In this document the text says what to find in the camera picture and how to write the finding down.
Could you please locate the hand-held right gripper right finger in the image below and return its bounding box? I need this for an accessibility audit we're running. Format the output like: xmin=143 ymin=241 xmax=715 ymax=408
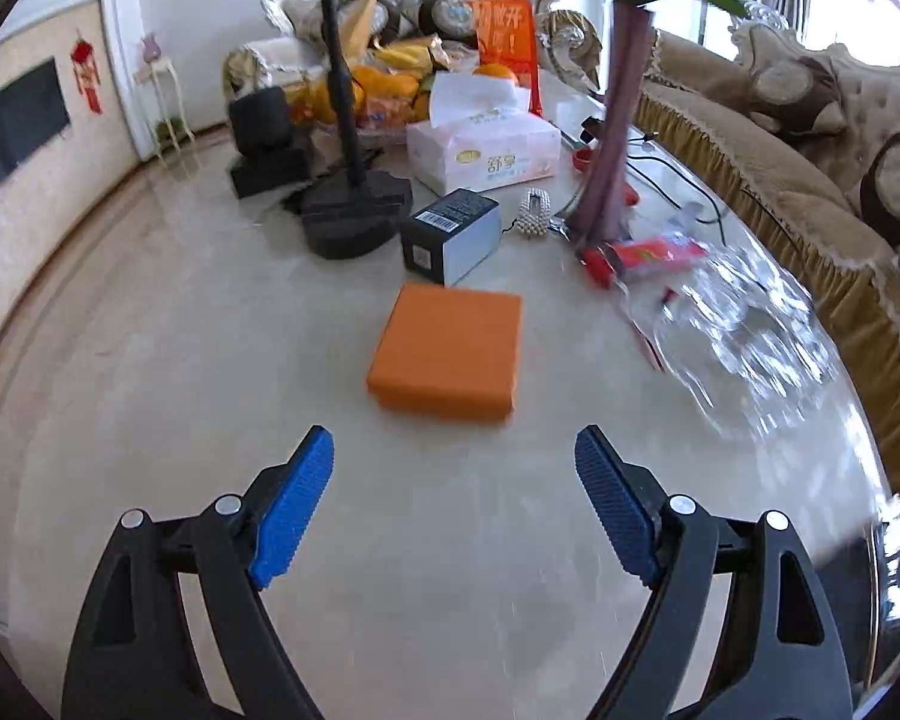
xmin=574 ymin=425 xmax=856 ymax=720

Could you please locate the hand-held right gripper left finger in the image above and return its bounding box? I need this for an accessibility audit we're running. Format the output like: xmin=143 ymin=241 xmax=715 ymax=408
xmin=60 ymin=425 xmax=336 ymax=720

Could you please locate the orange square box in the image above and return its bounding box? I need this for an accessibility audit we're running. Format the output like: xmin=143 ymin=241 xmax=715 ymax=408
xmin=366 ymin=283 xmax=524 ymax=423

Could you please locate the clear glass bowl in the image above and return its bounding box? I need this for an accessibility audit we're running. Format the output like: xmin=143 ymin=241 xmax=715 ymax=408
xmin=628 ymin=238 xmax=845 ymax=440

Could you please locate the red candy packet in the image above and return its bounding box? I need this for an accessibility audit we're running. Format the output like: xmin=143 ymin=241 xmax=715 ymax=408
xmin=580 ymin=234 xmax=710 ymax=290

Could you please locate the gold-rimmed smartphone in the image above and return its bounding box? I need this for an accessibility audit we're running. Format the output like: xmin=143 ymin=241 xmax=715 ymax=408
xmin=864 ymin=491 xmax=900 ymax=698

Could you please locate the black phone stand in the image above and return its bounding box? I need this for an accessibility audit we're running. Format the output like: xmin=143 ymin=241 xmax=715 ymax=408
xmin=298 ymin=0 xmax=415 ymax=261

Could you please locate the small black box grey side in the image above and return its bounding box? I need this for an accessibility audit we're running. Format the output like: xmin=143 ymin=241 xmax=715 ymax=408
xmin=399 ymin=187 xmax=503 ymax=287

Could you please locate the red flat object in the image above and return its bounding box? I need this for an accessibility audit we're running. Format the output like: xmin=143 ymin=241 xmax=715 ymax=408
xmin=573 ymin=149 xmax=640 ymax=208

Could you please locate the beige fringed sofa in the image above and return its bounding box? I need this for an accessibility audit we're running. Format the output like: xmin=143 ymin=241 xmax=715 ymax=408
xmin=634 ymin=28 xmax=900 ymax=470

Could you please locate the tall purple vase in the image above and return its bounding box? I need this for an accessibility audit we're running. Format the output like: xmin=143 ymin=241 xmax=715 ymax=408
xmin=568 ymin=0 xmax=659 ymax=242

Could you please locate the white tissue box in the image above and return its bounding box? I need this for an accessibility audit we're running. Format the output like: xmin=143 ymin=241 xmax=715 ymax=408
xmin=406 ymin=73 xmax=563 ymax=197

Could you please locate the black cylindrical speaker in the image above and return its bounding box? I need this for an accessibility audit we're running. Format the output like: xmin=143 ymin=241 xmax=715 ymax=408
xmin=228 ymin=87 xmax=295 ymax=155

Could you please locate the white side table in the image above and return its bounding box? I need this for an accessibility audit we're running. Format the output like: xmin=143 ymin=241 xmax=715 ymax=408
xmin=133 ymin=60 xmax=196 ymax=160

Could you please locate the bunch of bananas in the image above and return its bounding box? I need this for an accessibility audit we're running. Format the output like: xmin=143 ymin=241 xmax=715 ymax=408
xmin=370 ymin=40 xmax=434 ymax=77

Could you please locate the orange-red paper bag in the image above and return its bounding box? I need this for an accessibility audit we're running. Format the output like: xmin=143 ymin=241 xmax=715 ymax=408
xmin=478 ymin=0 xmax=545 ymax=118

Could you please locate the yellow paper cone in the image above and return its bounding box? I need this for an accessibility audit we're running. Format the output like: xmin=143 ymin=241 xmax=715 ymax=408
xmin=336 ymin=0 xmax=381 ymax=62

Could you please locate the black cable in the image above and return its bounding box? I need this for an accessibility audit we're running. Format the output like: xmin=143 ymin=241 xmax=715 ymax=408
xmin=628 ymin=152 xmax=730 ymax=227

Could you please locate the black wall television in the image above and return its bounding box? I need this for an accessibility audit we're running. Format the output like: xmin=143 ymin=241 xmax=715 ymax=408
xmin=0 ymin=58 xmax=73 ymax=212

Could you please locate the red knot wall hanging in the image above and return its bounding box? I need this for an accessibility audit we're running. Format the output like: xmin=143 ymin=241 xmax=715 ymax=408
xmin=70 ymin=36 xmax=105 ymax=116

